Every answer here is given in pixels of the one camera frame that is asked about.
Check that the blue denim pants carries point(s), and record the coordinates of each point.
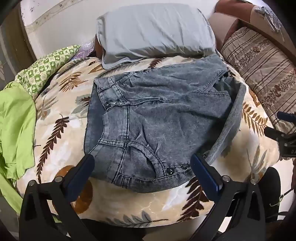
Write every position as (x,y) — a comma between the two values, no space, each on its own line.
(161,111)

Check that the grey cloth scrap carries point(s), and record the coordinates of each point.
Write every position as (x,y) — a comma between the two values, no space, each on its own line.
(268,16)

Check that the brown pillow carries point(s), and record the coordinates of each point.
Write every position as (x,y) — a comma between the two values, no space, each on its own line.
(98,49)

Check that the bright green cloth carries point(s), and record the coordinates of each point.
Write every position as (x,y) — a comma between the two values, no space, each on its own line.
(16,120)

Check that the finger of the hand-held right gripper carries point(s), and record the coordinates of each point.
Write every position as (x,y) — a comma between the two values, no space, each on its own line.
(286,116)
(274,134)

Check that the grey pillow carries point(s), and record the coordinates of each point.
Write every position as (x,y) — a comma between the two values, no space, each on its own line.
(157,32)

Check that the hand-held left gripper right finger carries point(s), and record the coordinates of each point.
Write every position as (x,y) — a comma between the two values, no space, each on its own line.
(206,176)

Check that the green checkered cloth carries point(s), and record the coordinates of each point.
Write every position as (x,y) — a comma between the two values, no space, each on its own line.
(46,67)

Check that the brown padded headboard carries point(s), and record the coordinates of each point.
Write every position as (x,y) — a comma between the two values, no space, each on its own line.
(231,23)

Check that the purple plastic bag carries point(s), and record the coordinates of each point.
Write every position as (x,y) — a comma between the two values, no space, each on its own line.
(85,49)

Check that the leaf print fleece blanket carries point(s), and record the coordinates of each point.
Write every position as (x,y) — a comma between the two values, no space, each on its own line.
(69,129)

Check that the striped beige quilt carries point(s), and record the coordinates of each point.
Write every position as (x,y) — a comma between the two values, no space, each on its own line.
(261,64)

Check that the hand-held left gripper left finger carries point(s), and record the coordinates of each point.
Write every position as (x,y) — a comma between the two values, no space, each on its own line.
(82,169)

